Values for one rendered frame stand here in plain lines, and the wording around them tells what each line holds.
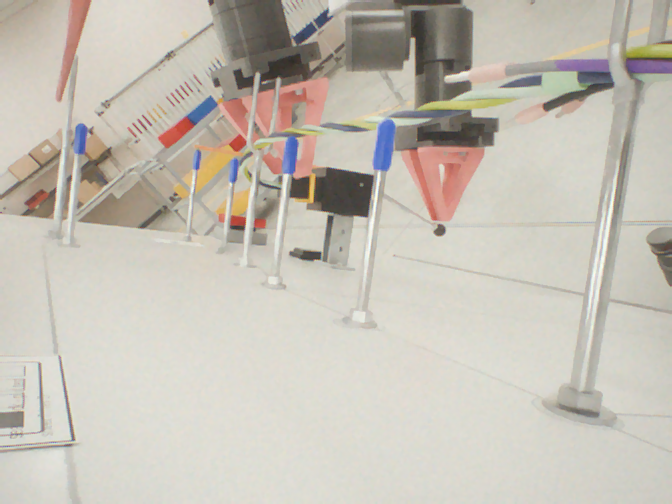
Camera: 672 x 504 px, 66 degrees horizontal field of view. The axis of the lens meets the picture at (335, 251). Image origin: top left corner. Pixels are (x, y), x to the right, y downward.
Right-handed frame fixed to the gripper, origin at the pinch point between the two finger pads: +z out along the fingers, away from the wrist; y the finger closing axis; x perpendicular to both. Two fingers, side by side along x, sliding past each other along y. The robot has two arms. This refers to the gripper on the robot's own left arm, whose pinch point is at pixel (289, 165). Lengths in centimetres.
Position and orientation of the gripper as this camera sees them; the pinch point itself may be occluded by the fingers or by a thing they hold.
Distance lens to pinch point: 46.8
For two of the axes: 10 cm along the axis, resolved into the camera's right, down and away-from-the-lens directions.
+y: 4.4, 2.0, -8.8
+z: 2.3, 9.2, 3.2
